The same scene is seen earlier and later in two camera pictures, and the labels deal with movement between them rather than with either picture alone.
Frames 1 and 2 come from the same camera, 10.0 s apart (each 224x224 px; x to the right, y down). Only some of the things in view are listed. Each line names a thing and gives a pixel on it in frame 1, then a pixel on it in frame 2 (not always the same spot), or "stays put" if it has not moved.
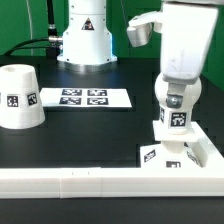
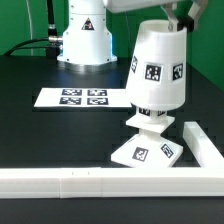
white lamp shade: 21,104 -> 157,73
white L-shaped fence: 206,181 stays put
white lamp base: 172,152 -> 149,148
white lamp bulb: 177,121 -> 150,112
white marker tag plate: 84,97 stays put
